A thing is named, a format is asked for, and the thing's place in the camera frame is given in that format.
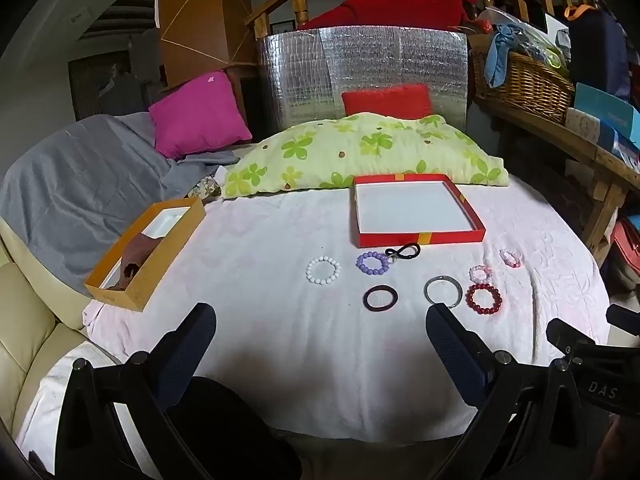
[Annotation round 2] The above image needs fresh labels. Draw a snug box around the pink bag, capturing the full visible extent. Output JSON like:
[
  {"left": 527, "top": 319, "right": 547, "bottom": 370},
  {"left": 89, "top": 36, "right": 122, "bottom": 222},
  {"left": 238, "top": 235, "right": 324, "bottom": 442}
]
[{"left": 607, "top": 217, "right": 640, "bottom": 281}]

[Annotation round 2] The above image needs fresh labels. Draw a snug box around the silver foil panel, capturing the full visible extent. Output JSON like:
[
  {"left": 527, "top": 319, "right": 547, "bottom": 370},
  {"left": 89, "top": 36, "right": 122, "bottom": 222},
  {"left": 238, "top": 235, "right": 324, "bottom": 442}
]
[{"left": 256, "top": 24, "right": 471, "bottom": 136}]

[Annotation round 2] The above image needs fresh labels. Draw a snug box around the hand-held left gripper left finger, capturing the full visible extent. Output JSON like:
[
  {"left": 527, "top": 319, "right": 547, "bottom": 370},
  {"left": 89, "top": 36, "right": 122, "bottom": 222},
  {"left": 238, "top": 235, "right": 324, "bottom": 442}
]
[{"left": 54, "top": 302, "right": 218, "bottom": 480}]

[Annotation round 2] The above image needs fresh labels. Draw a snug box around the blue cardboard box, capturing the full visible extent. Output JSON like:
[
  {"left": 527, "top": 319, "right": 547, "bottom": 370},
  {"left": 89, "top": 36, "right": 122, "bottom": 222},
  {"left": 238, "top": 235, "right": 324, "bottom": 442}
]
[{"left": 574, "top": 82, "right": 640, "bottom": 143}]

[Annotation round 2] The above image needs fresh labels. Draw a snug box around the patterned floral cloth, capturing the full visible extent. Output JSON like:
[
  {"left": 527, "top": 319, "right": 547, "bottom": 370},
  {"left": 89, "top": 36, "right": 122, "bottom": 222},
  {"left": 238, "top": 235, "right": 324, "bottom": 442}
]
[{"left": 190, "top": 175, "right": 223, "bottom": 201}]

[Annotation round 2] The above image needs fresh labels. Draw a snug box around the cream leather sofa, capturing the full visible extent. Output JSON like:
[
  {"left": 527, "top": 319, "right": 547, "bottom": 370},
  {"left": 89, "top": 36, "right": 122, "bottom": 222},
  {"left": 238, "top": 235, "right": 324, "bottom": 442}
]
[{"left": 0, "top": 217, "right": 96, "bottom": 441}]

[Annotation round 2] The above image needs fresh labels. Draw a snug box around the purple bead bracelet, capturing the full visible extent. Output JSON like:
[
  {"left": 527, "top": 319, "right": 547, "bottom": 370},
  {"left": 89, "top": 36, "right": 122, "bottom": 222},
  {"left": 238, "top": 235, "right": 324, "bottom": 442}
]
[{"left": 356, "top": 251, "right": 391, "bottom": 276}]

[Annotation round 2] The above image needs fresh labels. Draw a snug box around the orange cabinet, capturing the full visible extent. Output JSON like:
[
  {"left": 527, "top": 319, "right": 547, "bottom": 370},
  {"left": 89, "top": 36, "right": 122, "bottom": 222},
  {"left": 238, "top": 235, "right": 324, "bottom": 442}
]
[{"left": 155, "top": 0, "right": 258, "bottom": 88}]

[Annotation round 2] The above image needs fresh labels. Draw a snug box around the small white box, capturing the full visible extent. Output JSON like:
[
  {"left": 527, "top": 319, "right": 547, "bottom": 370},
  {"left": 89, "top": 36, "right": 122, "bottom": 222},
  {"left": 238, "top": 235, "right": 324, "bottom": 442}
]
[{"left": 565, "top": 107, "right": 601, "bottom": 143}]

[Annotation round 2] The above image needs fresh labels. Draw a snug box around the brown cloth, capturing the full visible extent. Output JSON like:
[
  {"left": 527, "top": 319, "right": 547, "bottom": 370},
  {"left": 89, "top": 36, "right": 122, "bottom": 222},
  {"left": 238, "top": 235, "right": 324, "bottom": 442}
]
[{"left": 107, "top": 232, "right": 163, "bottom": 291}]

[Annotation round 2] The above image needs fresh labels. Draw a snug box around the dark blue bag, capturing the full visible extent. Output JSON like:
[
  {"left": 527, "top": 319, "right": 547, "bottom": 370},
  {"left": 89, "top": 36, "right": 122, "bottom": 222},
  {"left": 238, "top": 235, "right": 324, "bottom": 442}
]
[{"left": 567, "top": 5, "right": 631, "bottom": 101}]

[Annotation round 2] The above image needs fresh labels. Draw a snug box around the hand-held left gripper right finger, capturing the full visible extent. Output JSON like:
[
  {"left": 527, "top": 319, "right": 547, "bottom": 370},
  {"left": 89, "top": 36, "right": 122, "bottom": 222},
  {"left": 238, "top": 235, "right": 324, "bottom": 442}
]
[{"left": 425, "top": 302, "right": 601, "bottom": 480}]

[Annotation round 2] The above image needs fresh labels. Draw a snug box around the black hair tie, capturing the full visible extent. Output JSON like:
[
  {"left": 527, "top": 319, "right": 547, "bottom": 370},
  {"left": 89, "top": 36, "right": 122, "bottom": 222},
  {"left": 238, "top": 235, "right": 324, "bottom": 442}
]
[{"left": 385, "top": 242, "right": 422, "bottom": 263}]

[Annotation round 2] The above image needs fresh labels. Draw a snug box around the dark maroon ring bangle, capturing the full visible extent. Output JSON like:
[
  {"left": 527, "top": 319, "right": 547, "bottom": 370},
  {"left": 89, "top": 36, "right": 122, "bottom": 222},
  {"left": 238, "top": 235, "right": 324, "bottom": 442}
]
[{"left": 363, "top": 284, "right": 399, "bottom": 312}]

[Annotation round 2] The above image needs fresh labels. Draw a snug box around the red shallow box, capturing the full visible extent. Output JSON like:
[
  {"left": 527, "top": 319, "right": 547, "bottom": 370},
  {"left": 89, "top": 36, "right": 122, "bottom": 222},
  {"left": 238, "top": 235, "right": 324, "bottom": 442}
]
[{"left": 353, "top": 173, "right": 487, "bottom": 250}]

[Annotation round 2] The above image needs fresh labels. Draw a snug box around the red cushion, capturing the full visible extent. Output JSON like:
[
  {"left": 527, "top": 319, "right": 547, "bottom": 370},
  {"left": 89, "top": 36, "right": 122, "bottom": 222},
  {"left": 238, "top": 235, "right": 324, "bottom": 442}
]
[{"left": 341, "top": 85, "right": 434, "bottom": 120}]

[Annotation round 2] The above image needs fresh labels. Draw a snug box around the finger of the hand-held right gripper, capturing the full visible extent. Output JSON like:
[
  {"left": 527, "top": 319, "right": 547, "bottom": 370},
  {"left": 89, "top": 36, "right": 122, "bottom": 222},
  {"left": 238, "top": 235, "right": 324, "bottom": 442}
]
[
  {"left": 606, "top": 304, "right": 640, "bottom": 337},
  {"left": 546, "top": 317, "right": 596, "bottom": 361}
]

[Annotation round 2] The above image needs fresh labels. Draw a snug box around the grey blanket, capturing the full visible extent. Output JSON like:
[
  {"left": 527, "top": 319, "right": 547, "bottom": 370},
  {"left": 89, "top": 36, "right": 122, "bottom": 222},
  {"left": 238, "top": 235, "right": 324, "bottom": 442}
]
[{"left": 0, "top": 114, "right": 241, "bottom": 291}]

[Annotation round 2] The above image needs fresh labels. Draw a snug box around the pink embossed blanket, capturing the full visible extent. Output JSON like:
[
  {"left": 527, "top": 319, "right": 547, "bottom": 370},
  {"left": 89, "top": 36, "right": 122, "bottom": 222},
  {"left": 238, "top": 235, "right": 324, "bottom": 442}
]
[{"left": 15, "top": 182, "right": 613, "bottom": 471}]

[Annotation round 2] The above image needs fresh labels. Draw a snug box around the orange cardboard box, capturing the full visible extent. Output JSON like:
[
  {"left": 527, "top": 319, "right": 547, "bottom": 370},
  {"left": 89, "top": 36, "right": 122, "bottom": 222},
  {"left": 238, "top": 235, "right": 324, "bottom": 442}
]
[{"left": 84, "top": 196, "right": 207, "bottom": 311}]

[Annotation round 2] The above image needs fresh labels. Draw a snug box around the wicker basket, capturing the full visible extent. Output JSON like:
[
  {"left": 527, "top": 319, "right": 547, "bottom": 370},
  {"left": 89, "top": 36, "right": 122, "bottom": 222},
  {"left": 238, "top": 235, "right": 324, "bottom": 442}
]
[{"left": 472, "top": 50, "right": 576, "bottom": 123}]

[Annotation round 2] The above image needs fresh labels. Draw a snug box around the white bead bracelet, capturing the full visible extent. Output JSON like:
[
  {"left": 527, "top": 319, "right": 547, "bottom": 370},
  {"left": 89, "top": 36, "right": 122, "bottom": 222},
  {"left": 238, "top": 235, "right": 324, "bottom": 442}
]
[{"left": 306, "top": 256, "right": 341, "bottom": 286}]

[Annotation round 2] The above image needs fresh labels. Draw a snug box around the wooden bench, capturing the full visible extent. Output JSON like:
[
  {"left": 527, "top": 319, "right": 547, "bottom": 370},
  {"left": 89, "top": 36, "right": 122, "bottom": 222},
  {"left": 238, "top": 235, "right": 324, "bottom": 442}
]
[{"left": 475, "top": 95, "right": 640, "bottom": 266}]

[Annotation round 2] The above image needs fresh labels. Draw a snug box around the red cloth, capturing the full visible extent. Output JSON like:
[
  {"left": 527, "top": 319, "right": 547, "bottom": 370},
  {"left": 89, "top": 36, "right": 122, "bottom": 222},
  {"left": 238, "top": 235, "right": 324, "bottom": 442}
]
[{"left": 298, "top": 0, "right": 476, "bottom": 31}]

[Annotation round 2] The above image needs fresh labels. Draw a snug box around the wooden railing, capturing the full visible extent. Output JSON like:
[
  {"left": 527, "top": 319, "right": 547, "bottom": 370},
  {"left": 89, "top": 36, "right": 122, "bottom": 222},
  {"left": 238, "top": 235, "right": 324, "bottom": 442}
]
[{"left": 245, "top": 0, "right": 601, "bottom": 41}]

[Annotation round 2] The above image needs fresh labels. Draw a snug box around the magenta cushion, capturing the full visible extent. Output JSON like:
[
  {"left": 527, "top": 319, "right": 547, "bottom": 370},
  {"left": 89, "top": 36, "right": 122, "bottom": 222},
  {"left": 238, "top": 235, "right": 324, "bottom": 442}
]
[{"left": 148, "top": 71, "right": 253, "bottom": 159}]

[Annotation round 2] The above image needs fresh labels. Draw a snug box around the red bead bracelet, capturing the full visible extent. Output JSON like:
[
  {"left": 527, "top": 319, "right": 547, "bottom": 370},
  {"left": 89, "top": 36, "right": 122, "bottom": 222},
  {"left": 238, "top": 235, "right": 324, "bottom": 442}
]
[{"left": 465, "top": 283, "right": 503, "bottom": 316}]

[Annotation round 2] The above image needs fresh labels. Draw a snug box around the blue cloth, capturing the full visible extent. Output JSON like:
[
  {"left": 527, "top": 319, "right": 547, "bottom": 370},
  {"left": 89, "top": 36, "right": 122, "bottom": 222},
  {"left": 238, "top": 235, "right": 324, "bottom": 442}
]
[{"left": 484, "top": 24, "right": 526, "bottom": 87}]

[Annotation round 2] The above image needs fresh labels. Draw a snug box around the green floral pillow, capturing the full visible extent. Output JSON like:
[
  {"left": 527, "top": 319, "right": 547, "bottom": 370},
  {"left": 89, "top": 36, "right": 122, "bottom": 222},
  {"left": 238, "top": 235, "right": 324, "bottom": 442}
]
[{"left": 221, "top": 112, "right": 510, "bottom": 200}]

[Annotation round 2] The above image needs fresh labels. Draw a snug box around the grey bangle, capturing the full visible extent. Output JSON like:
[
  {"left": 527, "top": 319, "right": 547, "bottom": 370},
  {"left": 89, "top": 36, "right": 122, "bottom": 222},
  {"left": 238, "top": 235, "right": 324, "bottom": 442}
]
[{"left": 424, "top": 275, "right": 464, "bottom": 309}]

